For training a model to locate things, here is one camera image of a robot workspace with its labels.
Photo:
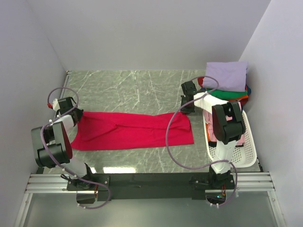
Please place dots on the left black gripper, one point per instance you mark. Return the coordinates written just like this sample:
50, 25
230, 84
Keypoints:
79, 112

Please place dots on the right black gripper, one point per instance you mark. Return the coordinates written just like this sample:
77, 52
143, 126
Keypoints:
184, 110

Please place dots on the crimson red t shirt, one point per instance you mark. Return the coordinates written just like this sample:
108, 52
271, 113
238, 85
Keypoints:
116, 131

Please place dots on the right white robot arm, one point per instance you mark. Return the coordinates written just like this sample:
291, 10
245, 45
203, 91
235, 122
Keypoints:
228, 127

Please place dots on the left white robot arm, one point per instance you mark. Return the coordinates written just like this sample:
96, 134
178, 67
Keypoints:
55, 136

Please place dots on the pink t shirt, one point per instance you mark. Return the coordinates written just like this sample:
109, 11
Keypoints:
208, 119

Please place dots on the folded green t shirt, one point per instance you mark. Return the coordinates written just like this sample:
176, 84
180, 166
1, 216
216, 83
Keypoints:
227, 94

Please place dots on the folded lavender t shirt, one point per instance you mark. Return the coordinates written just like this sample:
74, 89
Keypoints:
226, 76

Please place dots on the orange garment in basket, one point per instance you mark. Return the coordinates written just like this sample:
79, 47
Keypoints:
210, 132

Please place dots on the white perforated laundry basket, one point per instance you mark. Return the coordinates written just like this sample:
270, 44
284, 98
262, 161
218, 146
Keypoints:
246, 155

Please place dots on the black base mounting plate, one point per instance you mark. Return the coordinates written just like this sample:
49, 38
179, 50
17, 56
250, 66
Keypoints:
133, 186

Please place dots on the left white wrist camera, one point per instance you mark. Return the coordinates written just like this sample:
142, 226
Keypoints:
54, 105

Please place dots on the aluminium extrusion rail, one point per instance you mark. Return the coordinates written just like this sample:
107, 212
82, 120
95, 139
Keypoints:
247, 182

